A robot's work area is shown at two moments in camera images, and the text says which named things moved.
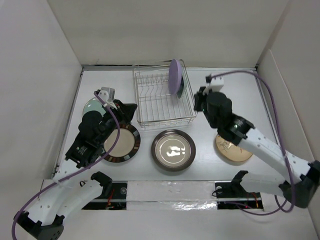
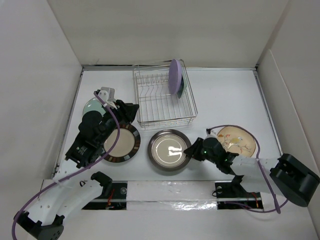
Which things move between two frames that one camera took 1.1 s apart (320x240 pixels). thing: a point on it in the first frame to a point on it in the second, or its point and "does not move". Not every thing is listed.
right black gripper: x=199 y=96 to x=193 y=150
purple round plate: x=175 y=76 does not move
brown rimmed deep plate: x=173 y=150 does not move
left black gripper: x=127 y=110 does not move
